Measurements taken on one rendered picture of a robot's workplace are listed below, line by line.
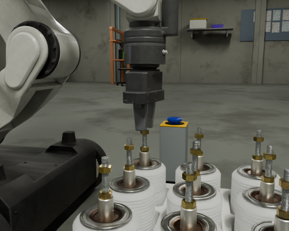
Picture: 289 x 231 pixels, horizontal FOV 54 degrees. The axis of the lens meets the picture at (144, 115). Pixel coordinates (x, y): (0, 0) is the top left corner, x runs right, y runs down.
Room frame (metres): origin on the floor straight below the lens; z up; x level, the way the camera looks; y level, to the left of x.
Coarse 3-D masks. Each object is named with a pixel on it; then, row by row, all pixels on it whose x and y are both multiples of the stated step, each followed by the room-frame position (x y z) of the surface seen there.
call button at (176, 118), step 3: (168, 117) 0.78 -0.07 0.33; (171, 117) 0.77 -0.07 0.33; (174, 117) 0.77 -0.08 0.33; (177, 117) 0.77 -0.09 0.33; (180, 117) 0.78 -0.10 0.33; (168, 120) 0.76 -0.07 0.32; (171, 120) 0.75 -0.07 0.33; (174, 120) 0.75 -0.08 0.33; (177, 120) 0.75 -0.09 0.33; (180, 120) 0.76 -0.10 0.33; (171, 123) 0.76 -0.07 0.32; (174, 123) 0.76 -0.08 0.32; (177, 123) 0.76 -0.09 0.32
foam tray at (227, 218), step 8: (168, 184) 0.67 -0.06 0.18; (224, 192) 0.62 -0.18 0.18; (224, 200) 0.58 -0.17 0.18; (160, 208) 0.55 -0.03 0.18; (224, 208) 0.55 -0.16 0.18; (160, 216) 0.51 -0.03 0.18; (224, 216) 0.51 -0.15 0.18; (232, 216) 0.51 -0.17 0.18; (224, 224) 0.49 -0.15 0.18; (232, 224) 0.50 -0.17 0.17
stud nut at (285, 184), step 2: (280, 178) 0.33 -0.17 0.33; (282, 178) 0.33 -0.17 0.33; (280, 180) 0.33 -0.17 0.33; (282, 180) 0.33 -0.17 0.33; (280, 182) 0.33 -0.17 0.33; (282, 182) 0.33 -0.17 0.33; (284, 182) 0.32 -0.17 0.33; (286, 182) 0.32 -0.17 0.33; (288, 182) 0.32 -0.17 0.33; (280, 184) 0.33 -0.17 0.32; (282, 184) 0.33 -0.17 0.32; (284, 184) 0.32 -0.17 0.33; (286, 184) 0.32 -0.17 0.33; (288, 184) 0.32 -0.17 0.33; (280, 186) 0.33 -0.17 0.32; (282, 186) 0.33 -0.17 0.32; (284, 186) 0.32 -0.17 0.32; (286, 186) 0.32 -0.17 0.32; (288, 186) 0.32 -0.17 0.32; (284, 188) 0.32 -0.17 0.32; (286, 188) 0.32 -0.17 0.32; (288, 188) 0.32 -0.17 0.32
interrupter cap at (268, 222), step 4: (268, 220) 0.37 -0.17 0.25; (272, 220) 0.37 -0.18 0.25; (256, 224) 0.36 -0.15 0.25; (260, 224) 0.36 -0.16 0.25; (264, 224) 0.36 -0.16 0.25; (268, 224) 0.36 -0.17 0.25; (272, 224) 0.36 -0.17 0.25; (252, 228) 0.35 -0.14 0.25; (256, 228) 0.35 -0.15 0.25; (260, 228) 0.35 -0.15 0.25; (264, 228) 0.35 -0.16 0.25; (268, 228) 0.35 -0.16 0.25; (272, 228) 0.35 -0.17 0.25
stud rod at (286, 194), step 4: (284, 172) 0.33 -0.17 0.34; (288, 172) 0.33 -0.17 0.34; (284, 176) 0.33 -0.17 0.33; (288, 176) 0.33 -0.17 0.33; (284, 180) 0.33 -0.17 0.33; (288, 180) 0.33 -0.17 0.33; (284, 192) 0.33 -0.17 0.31; (288, 192) 0.32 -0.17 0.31; (284, 196) 0.33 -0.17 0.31; (288, 196) 0.33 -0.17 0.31; (284, 200) 0.33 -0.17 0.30; (288, 200) 0.32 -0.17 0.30; (284, 204) 0.33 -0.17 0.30; (288, 204) 0.33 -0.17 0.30; (284, 208) 0.33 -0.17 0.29; (288, 208) 0.32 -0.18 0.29
